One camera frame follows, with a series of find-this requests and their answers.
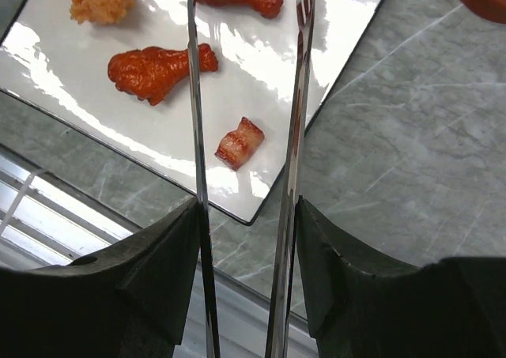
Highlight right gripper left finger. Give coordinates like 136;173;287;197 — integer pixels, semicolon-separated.
1;199;199;357

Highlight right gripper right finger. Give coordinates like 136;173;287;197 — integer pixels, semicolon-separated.
296;199;505;357

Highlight metal tongs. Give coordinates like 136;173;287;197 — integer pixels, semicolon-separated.
187;0;315;357

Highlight braised pork belly cube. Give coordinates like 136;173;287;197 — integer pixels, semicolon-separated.
214;117;265;171

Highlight large orange drumstick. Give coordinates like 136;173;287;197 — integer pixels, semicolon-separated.
107;43;219;107

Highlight white square plate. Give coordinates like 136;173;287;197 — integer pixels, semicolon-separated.
1;0;381;224

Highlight aluminium rail frame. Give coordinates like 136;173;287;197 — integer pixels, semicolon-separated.
0;142;317;358

